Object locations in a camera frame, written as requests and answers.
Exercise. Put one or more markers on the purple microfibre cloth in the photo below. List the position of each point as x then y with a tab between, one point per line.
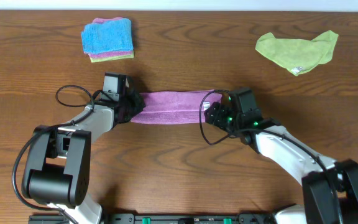
174	107

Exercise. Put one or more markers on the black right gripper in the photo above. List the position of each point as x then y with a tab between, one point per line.
215	116

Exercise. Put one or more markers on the folded blue cloth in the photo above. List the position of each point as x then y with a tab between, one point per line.
109	36

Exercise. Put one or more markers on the folded purple cloth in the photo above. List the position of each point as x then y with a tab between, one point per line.
111	53

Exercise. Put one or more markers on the folded green cloth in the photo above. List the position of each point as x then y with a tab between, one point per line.
96	60

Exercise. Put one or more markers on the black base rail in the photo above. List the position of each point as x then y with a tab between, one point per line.
243	218

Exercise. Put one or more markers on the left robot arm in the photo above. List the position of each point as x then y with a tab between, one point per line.
52	171

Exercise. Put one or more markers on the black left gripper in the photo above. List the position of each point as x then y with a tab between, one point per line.
140	104

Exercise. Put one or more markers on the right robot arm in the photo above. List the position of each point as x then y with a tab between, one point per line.
330	188

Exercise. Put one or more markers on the green microfibre cloth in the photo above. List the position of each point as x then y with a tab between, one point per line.
298	56

